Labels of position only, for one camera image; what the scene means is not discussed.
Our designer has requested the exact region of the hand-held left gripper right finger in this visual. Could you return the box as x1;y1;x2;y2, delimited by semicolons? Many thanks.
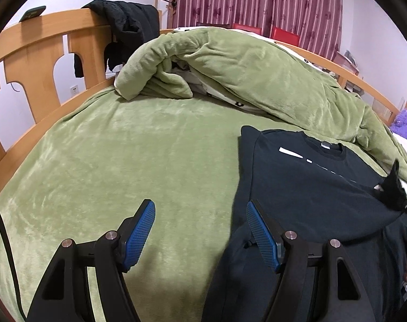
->
246;200;375;322

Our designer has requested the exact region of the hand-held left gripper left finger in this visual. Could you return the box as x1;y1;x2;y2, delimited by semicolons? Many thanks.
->
27;199;156;322

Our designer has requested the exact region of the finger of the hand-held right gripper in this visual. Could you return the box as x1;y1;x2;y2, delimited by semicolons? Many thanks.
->
379;159;407;213

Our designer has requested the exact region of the black t-shirt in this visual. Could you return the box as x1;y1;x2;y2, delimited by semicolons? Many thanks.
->
202;125;407;322

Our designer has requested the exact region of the purple fluffy cloth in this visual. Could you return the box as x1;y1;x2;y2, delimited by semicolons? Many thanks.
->
389;109;407;138

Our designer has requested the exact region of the desk clutter pile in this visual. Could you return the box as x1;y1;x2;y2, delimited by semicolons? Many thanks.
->
334;50;360;75

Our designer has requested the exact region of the green comforter with dotted lining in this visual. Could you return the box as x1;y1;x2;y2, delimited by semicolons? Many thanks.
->
114;27;407;190

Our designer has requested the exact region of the red box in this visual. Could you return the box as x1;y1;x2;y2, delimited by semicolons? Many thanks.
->
271;27;298;46
232;23;262;35

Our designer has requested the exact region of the black jacket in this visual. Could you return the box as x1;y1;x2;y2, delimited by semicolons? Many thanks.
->
73;0;160;78

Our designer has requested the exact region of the maroon striped curtain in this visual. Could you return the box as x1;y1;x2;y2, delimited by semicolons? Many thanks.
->
170;0;344;61

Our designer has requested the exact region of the wooden rack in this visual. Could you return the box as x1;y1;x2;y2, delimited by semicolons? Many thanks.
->
156;0;177;29

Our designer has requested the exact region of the green phone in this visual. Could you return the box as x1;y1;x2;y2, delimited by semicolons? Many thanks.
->
19;6;46;23

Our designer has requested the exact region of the wooden bed side rail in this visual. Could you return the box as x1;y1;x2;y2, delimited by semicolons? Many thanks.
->
291;43;401;125

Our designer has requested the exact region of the black cable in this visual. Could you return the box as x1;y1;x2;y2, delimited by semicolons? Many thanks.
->
0;188;28;322

